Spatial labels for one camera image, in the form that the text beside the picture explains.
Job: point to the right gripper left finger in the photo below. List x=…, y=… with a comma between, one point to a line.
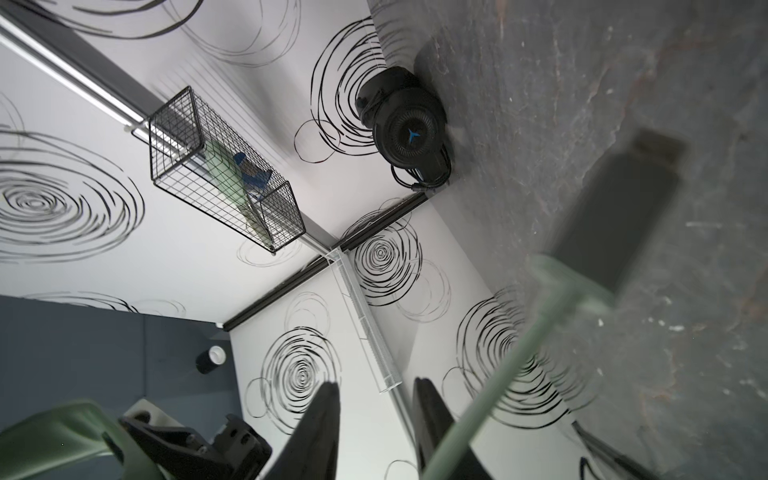
x=312, y=450

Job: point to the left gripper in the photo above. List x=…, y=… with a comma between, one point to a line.
x=238, y=451

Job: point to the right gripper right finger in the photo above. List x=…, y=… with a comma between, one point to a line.
x=432, y=420

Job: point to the black blue headphones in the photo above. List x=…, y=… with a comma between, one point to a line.
x=407, y=123

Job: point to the mint green headphones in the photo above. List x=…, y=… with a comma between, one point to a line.
x=583, y=269

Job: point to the black white ceiling spotlight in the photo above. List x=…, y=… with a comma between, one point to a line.
x=210, y=360

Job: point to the green item in basket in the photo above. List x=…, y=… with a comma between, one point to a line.
x=227, y=178

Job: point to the black wire basket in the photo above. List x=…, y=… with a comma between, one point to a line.
x=199, y=159

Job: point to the aluminium wall rail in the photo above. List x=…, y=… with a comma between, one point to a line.
x=212, y=88

